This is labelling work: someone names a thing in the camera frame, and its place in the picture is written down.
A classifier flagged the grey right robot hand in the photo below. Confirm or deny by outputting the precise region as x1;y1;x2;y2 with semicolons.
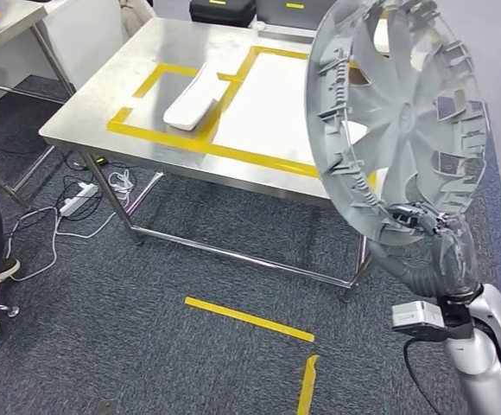
369;203;483;303

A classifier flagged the silver plastic wheel cover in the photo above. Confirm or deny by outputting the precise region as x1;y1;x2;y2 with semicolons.
304;0;490;247

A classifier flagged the white curved plastic part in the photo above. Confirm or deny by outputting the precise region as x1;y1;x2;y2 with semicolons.
162;61;230;133

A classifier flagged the stainless steel workbench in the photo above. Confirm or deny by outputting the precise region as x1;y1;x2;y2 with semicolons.
39;16;391;304

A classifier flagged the long yellow floor tape strip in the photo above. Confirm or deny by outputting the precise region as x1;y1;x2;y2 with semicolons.
184;296;316;343

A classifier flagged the black carrying case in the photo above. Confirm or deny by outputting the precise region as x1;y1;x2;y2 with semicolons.
189;0;257;29

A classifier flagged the white power strip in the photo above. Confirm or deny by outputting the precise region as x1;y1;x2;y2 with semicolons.
59;182;99;218

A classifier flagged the white partition panel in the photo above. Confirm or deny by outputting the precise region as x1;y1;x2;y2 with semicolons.
0;0;125;107

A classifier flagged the steel side table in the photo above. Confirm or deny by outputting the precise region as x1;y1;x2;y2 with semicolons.
0;0;76;210

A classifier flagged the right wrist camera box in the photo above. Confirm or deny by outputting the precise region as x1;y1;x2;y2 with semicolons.
391;300;476;343

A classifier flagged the black floor cable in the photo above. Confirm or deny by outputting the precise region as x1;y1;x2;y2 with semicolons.
0;145;139;223

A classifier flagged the white floor cable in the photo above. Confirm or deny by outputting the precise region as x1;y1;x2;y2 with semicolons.
6;169;137;283

